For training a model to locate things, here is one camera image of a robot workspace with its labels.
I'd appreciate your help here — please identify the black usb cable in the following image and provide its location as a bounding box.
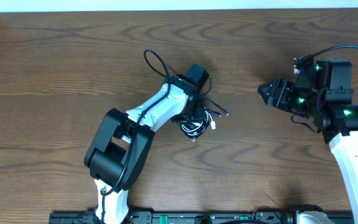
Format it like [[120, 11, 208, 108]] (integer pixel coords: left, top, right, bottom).
[[178, 77, 229, 142]]

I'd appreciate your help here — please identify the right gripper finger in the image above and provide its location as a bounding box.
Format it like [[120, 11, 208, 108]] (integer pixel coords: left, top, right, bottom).
[[257, 88, 270, 106], [258, 79, 279, 92]]

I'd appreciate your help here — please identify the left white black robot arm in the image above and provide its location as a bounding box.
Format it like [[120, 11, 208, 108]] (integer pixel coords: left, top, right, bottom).
[[84, 64, 209, 223]]

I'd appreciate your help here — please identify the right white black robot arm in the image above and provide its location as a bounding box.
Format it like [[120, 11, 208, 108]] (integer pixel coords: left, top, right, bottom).
[[257, 58, 358, 223]]

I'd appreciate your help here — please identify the white usb cable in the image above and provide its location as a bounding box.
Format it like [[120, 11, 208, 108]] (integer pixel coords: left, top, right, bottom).
[[180, 111, 217, 135]]

